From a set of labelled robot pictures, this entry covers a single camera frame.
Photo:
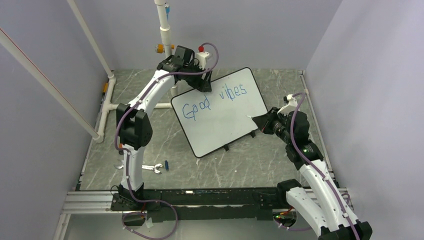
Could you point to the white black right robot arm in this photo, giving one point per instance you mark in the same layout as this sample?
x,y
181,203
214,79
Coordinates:
x,y
329,216

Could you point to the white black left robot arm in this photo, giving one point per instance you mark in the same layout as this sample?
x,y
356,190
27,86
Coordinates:
x,y
133,127

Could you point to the yellow pipe clamp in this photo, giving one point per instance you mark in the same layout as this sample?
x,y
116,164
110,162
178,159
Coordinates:
x,y
160,48

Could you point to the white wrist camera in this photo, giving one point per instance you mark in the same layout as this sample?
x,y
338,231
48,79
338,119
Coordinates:
x,y
201,59
290,105

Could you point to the white whiteboard black frame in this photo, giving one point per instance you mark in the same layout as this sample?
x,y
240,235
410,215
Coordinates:
x,y
212,120

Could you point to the aluminium extrusion frame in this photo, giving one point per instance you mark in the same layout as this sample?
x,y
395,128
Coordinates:
x,y
82,203

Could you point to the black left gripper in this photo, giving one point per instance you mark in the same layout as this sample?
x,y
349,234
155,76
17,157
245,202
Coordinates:
x,y
205,85

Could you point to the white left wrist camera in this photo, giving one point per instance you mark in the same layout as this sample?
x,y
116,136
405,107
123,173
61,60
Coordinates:
x,y
201,59

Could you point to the silver wrench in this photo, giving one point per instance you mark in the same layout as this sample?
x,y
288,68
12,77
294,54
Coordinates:
x,y
155,168

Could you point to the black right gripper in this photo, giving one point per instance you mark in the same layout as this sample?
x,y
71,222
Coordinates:
x,y
264,122

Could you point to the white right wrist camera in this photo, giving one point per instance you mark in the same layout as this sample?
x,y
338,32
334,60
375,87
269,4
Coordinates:
x,y
290,105

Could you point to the white PVC pipe frame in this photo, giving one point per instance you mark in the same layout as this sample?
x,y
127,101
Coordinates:
x,y
99,134

